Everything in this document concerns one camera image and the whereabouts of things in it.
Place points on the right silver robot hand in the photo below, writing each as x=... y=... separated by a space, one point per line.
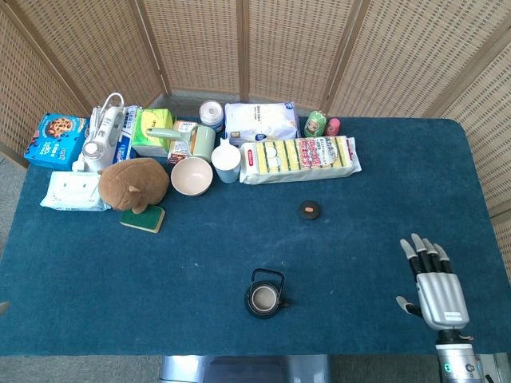
x=443 y=295

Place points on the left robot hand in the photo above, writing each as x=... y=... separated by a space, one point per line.
x=4 y=308

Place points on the black round teapot lid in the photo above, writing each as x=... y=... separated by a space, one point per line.
x=309 y=210

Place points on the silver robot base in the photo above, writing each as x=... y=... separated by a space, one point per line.
x=239 y=369

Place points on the black cast iron teapot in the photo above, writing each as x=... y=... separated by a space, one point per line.
x=263 y=298

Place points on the white wet wipes pack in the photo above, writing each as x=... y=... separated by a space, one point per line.
x=72 y=191

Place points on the blue table cloth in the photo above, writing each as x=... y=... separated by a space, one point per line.
x=159 y=279

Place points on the green and yellow sponge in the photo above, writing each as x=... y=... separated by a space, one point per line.
x=145 y=221

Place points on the blue cookie box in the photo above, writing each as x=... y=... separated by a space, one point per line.
x=54 y=139

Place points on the brown plush toy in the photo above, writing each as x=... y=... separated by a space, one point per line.
x=133 y=183

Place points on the white electric hand mixer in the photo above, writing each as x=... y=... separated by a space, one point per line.
x=101 y=139

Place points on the yellow sponge multipack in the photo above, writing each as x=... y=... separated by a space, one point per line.
x=299 y=159

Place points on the pink cartoon can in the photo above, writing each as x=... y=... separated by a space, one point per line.
x=333 y=127

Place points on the green cartoon can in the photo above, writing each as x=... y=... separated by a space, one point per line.
x=315 y=124

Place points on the blue and white carton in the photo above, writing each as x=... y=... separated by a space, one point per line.
x=128 y=131

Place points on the beige bowl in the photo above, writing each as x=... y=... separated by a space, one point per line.
x=191 y=177

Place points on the small orange snack box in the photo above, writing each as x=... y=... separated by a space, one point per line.
x=179 y=149

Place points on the green tissue pack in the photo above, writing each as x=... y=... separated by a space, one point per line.
x=153 y=119

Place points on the white and blue bag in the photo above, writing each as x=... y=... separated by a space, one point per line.
x=259 y=121

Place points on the white and blue measuring cup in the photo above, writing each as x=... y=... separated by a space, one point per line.
x=226 y=163

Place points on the white canister with blue label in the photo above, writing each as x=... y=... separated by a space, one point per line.
x=211 y=113

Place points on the wicker folding screen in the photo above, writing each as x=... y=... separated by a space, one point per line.
x=199 y=40

